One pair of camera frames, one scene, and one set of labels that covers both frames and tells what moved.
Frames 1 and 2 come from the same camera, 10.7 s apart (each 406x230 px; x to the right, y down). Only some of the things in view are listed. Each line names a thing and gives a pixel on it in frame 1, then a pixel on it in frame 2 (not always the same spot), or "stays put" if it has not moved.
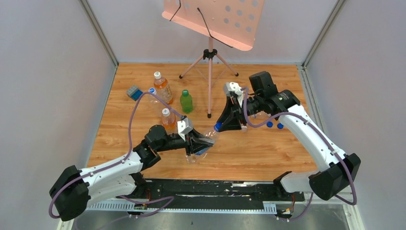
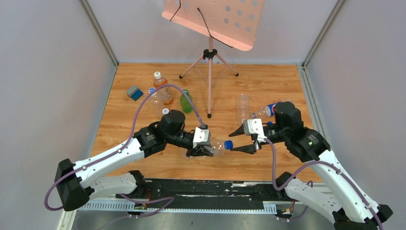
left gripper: x=189 y=143 stays put
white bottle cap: x=165 y=112 stays put
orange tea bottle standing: x=163 y=89 stays put
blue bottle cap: x=217 y=126 to x=228 y=144
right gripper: x=230 y=115 to x=250 y=148
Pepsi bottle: x=200 y=156 to x=217 y=147
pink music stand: x=233 y=23 stays put
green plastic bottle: x=186 y=101 stays put
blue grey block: x=134 y=92 stays put
